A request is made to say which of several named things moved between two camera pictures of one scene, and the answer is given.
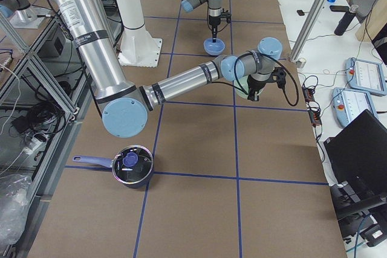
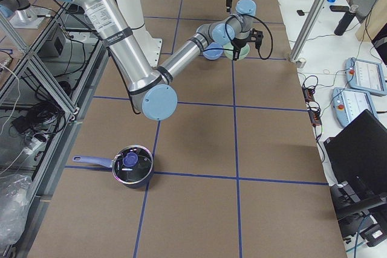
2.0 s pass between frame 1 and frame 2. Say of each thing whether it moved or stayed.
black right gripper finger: moved
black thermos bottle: stayed
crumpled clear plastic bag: stayed
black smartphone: stayed
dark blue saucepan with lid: stayed
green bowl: moved
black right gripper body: moved
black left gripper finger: moved
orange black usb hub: stayed
